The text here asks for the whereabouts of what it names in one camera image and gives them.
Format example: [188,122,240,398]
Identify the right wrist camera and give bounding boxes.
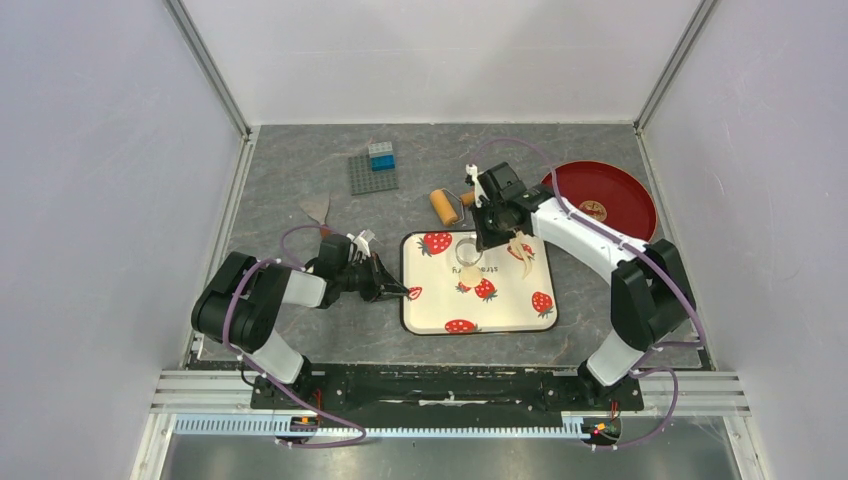
[465,164,481,202]

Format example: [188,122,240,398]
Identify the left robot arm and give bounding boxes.
[190,230,410,408]

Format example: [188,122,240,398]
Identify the red round plate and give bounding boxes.
[555,160,659,240]

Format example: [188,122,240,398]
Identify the strawberry print enamel tray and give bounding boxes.
[400,231,559,336]

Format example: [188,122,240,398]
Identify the wooden dough roller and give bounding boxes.
[429,188,474,227]

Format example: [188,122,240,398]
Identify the metal scraper wooden handle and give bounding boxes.
[298,192,332,238]

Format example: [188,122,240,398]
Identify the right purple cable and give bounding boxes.
[471,137,709,453]

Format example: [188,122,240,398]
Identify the white dough ball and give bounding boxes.
[459,266,484,288]

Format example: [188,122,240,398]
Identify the dough scrap strip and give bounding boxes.
[507,231,535,279]

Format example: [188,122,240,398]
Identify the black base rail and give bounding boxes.
[250,363,644,429]

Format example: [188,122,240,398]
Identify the metal ring cutter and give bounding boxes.
[455,236,483,267]

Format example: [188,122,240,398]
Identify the grey lego baseplate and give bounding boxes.
[347,154,399,196]

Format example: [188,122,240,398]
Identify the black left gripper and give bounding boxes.
[337,252,408,303]

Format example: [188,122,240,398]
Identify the blue grey lego bricks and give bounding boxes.
[367,141,396,172]

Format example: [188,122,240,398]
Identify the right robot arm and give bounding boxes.
[465,162,696,408]

